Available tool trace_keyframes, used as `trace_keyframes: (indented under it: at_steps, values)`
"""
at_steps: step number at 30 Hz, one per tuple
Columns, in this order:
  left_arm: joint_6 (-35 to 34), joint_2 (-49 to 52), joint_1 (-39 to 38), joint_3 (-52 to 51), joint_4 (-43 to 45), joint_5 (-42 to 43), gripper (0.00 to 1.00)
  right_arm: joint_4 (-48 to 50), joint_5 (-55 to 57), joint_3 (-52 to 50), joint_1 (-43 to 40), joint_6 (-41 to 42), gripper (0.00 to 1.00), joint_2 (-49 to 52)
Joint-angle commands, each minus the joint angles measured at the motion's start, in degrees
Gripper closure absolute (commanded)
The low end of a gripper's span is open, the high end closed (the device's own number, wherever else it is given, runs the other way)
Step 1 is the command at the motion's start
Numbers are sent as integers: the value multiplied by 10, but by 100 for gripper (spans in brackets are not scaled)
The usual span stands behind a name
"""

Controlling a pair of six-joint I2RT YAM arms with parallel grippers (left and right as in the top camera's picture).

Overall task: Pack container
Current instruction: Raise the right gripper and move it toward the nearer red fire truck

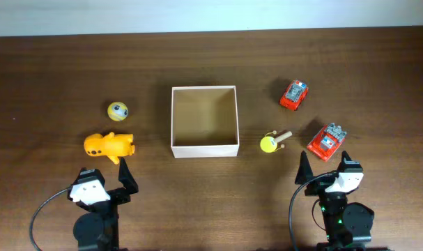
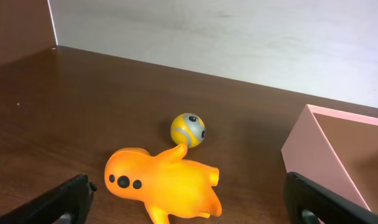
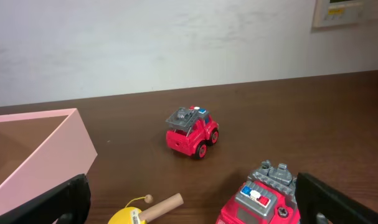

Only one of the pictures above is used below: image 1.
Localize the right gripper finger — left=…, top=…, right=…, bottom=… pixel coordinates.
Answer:
left=338, top=151, right=363, bottom=173
left=295, top=151, right=314, bottom=185

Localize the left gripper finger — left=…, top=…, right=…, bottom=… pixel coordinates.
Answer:
left=118, top=157, right=139, bottom=194
left=73, top=168, right=105, bottom=185

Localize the red toy fire truck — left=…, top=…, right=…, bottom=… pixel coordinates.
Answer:
left=307, top=123, right=347, bottom=162

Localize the red toy police car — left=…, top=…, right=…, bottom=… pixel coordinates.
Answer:
left=279, top=79, right=309, bottom=111

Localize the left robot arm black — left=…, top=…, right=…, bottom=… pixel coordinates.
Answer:
left=68, top=157, right=139, bottom=251

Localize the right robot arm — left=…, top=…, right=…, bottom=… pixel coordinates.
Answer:
left=289, top=151, right=375, bottom=250

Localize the orange toy dog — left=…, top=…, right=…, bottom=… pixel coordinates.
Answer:
left=84, top=132, right=136, bottom=165

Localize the yellow wooden rattle drum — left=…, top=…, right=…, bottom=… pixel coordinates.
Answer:
left=259, top=130, right=293, bottom=153

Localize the yellow face ball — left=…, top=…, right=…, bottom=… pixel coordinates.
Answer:
left=107, top=102, right=129, bottom=121

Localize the white cardboard box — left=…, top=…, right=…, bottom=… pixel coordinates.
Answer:
left=170, top=86, right=240, bottom=158

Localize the right black cable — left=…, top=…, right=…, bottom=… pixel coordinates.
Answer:
left=288, top=172, right=337, bottom=251

